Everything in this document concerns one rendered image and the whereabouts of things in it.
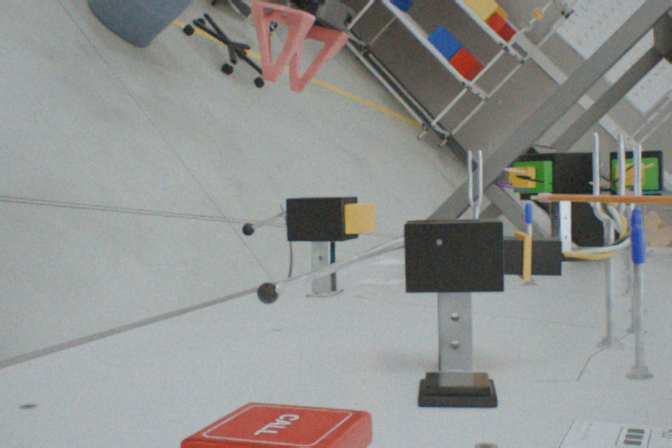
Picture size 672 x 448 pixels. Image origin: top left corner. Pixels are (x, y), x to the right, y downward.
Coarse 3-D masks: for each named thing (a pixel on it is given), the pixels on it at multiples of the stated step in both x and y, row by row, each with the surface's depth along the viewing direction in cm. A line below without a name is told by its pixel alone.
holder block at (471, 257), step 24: (408, 240) 48; (432, 240) 48; (456, 240) 48; (480, 240) 48; (408, 264) 48; (432, 264) 48; (456, 264) 48; (480, 264) 48; (408, 288) 48; (432, 288) 48; (456, 288) 48; (480, 288) 48
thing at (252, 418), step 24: (240, 408) 31; (264, 408) 31; (288, 408) 31; (312, 408) 30; (336, 408) 30; (216, 432) 28; (240, 432) 28; (264, 432) 28; (288, 432) 28; (312, 432) 28; (336, 432) 27; (360, 432) 29
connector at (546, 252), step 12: (504, 240) 48; (516, 240) 48; (540, 240) 48; (552, 240) 48; (504, 252) 48; (516, 252) 48; (540, 252) 48; (552, 252) 48; (504, 264) 48; (516, 264) 48; (540, 264) 48; (552, 264) 48
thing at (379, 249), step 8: (392, 240) 50; (400, 240) 50; (440, 240) 48; (376, 248) 50; (384, 248) 50; (360, 256) 51; (368, 256) 51; (336, 264) 51; (344, 264) 51; (352, 264) 51; (312, 272) 51; (320, 272) 51; (328, 272) 51; (296, 280) 51; (304, 280) 51; (280, 288) 51; (288, 288) 51
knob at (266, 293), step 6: (264, 282) 52; (270, 282) 51; (258, 288) 51; (264, 288) 51; (270, 288) 51; (258, 294) 51; (264, 294) 51; (270, 294) 51; (276, 294) 51; (264, 300) 51; (270, 300) 51; (276, 300) 51
